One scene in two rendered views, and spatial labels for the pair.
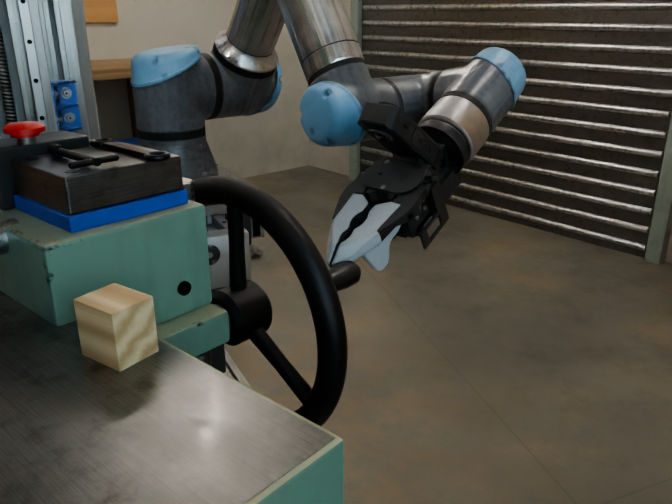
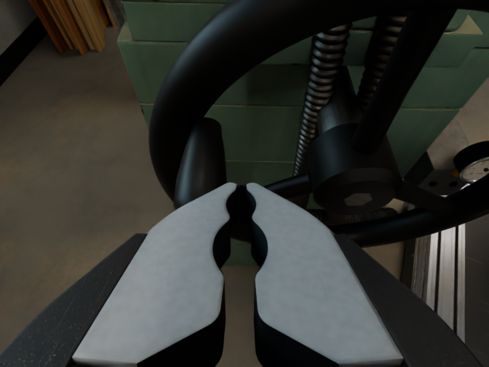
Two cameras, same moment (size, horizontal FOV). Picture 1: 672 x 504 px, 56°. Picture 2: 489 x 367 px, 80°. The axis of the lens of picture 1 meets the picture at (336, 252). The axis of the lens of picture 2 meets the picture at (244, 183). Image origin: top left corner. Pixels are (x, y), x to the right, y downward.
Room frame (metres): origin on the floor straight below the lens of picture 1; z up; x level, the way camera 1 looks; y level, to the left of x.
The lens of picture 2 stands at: (0.64, -0.04, 0.99)
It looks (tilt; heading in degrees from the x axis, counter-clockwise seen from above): 57 degrees down; 137
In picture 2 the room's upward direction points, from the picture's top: 2 degrees clockwise
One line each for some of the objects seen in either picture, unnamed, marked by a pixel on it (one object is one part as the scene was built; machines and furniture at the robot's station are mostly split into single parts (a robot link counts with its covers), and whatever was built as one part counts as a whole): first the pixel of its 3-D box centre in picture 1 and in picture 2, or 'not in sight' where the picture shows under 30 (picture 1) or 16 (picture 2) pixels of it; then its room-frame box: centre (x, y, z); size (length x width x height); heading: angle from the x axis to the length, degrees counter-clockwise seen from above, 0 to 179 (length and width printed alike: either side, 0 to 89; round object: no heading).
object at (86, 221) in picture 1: (79, 169); not in sight; (0.49, 0.20, 0.99); 0.13 x 0.11 x 0.06; 49
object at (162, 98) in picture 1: (171, 86); not in sight; (1.11, 0.28, 0.98); 0.13 x 0.12 x 0.14; 132
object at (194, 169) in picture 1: (174, 154); not in sight; (1.11, 0.29, 0.87); 0.15 x 0.15 x 0.10
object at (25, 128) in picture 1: (24, 129); not in sight; (0.49, 0.24, 1.02); 0.03 x 0.03 x 0.01
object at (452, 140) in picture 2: not in sight; (433, 156); (0.62, 0.43, 0.58); 0.12 x 0.08 x 0.08; 139
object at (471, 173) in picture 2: not in sight; (476, 163); (0.67, 0.38, 0.65); 0.06 x 0.04 x 0.08; 49
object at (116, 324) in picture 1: (116, 325); not in sight; (0.35, 0.14, 0.92); 0.04 x 0.03 x 0.04; 56
